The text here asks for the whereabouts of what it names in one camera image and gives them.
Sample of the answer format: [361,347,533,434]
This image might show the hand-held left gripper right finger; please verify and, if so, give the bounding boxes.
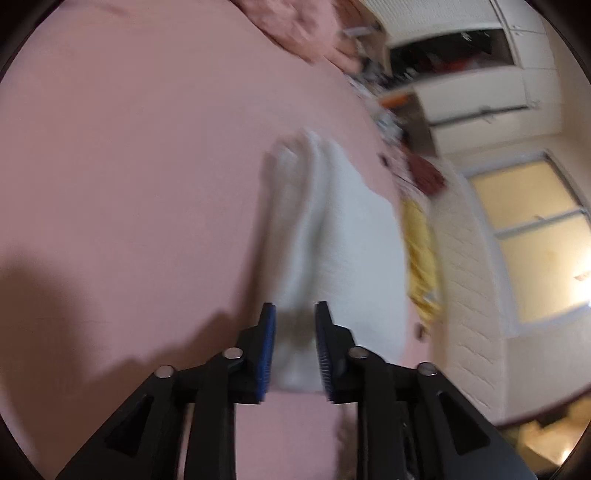
[316,302,539,480]

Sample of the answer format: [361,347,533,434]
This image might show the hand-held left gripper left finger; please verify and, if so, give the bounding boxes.
[55,302,277,480]

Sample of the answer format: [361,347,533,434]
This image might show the white towel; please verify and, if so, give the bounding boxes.
[259,129,409,394]

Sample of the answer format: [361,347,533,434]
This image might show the hanging dark clothes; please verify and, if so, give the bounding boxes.
[390,28,515,86]

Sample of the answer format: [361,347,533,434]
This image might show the yellow cat print pillow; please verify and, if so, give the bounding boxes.
[402,196,441,324]

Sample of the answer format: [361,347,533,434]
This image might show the cream tufted headboard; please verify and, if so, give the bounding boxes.
[427,157,513,425]

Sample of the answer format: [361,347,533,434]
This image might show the pink bed sheet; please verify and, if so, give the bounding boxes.
[0,0,407,480]

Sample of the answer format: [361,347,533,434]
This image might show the orange bottle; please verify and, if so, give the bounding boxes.
[381,90,414,108]

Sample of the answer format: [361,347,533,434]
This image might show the white shelf cabinet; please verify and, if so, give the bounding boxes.
[413,65,543,155]

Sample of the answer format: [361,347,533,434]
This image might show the pink quilt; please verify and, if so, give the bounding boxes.
[231,0,384,72]

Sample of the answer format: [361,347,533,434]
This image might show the white louvered wardrobe door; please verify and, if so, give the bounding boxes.
[365,0,504,47]

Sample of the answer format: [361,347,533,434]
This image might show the window with white frame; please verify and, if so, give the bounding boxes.
[462,150,591,337]

